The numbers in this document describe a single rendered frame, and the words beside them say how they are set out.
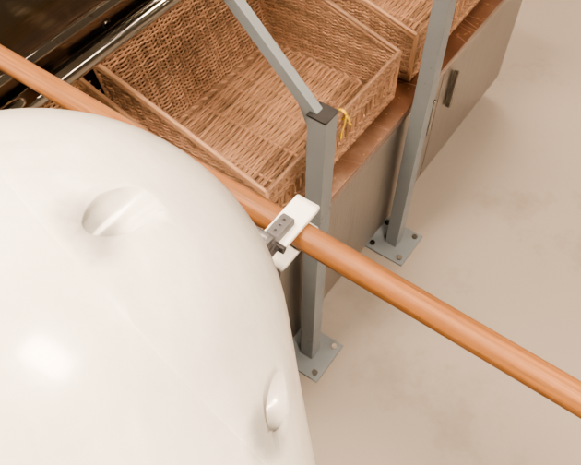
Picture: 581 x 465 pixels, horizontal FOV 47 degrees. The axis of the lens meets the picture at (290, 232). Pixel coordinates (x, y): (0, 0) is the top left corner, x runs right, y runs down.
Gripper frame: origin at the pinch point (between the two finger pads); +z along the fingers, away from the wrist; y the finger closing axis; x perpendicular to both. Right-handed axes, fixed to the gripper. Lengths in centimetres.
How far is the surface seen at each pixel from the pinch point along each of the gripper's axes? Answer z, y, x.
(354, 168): 61, 62, -25
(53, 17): 28, 23, -77
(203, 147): 32, 43, -45
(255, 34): 38, 13, -34
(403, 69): 95, 58, -31
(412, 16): 119, 61, -42
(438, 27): 85, 34, -21
